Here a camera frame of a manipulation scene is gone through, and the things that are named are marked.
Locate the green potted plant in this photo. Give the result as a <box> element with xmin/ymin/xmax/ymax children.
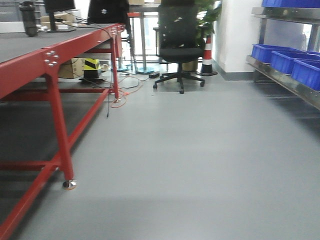
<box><xmin>195</xmin><ymin>0</ymin><xmax>222</xmax><ymax>49</ymax></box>

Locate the orange cable on floor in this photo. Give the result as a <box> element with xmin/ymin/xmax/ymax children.
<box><xmin>109</xmin><ymin>75</ymin><xmax>144</xmax><ymax>109</ymax></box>

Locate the red metal workbench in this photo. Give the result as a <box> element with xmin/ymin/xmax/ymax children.
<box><xmin>0</xmin><ymin>23</ymin><xmax>125</xmax><ymax>240</ymax></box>

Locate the blue bin top shelf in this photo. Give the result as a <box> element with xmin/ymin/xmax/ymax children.
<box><xmin>261</xmin><ymin>0</ymin><xmax>320</xmax><ymax>9</ymax></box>

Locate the yellow black striped object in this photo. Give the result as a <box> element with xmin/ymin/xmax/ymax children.
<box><xmin>80</xmin><ymin>58</ymin><xmax>104</xmax><ymax>82</ymax></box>

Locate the black computer monitor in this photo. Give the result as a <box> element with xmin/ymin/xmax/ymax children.
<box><xmin>43</xmin><ymin>0</ymin><xmax>77</xmax><ymax>33</ymax></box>

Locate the blue bin far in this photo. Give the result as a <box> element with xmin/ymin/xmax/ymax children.
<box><xmin>251</xmin><ymin>43</ymin><xmax>300</xmax><ymax>64</ymax></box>

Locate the black office chair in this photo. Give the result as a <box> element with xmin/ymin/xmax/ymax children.
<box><xmin>153</xmin><ymin>0</ymin><xmax>205</xmax><ymax>94</ymax></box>

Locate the black cylinder on bench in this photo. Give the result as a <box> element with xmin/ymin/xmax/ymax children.
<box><xmin>19</xmin><ymin>1</ymin><xmax>38</xmax><ymax>37</ymax></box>

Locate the blue bin middle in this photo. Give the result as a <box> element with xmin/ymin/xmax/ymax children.
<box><xmin>270</xmin><ymin>51</ymin><xmax>320</xmax><ymax>75</ymax></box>

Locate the blue bin near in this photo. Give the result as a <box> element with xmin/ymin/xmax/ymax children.
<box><xmin>291</xmin><ymin>59</ymin><xmax>320</xmax><ymax>91</ymax></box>

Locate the cardboard box under bench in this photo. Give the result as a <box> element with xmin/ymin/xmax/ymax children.
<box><xmin>58</xmin><ymin>58</ymin><xmax>85</xmax><ymax>79</ymax></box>

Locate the black bag on bench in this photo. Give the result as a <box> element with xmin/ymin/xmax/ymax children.
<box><xmin>87</xmin><ymin>0</ymin><xmax>129</xmax><ymax>24</ymax></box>

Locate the orange white traffic cone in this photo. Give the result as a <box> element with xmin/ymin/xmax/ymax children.
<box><xmin>197</xmin><ymin>35</ymin><xmax>218</xmax><ymax>77</ymax></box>

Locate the stainless steel shelf rack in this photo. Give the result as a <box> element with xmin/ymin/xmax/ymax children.
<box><xmin>246</xmin><ymin>6</ymin><xmax>320</xmax><ymax>109</ymax></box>

